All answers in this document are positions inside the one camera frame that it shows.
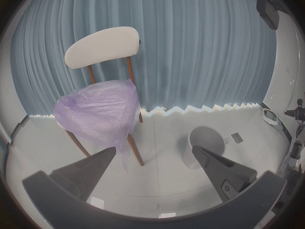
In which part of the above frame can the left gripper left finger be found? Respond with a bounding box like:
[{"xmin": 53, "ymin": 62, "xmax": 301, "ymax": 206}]
[{"xmin": 49, "ymin": 146, "xmax": 117, "ymax": 202}]

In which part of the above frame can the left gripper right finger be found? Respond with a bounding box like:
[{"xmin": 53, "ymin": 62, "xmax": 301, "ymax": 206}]
[{"xmin": 192, "ymin": 145, "xmax": 258, "ymax": 204}]

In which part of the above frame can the white trash bin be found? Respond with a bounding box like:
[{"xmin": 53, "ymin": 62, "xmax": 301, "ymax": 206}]
[{"xmin": 182, "ymin": 125, "xmax": 226, "ymax": 169}]

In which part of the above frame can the purple plastic bag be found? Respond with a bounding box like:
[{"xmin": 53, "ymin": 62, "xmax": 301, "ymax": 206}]
[{"xmin": 53, "ymin": 78, "xmax": 140, "ymax": 172}]

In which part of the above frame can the white and blue litter box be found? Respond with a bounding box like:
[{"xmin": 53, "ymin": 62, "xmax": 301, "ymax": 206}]
[{"xmin": 261, "ymin": 108, "xmax": 284, "ymax": 131}]

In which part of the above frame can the white wooden chair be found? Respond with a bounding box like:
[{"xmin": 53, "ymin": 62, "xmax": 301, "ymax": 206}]
[{"xmin": 54, "ymin": 26, "xmax": 144, "ymax": 166}]

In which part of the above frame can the blue-green curtain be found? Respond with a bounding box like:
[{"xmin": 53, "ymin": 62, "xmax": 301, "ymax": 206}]
[{"xmin": 11, "ymin": 0, "xmax": 278, "ymax": 117}]

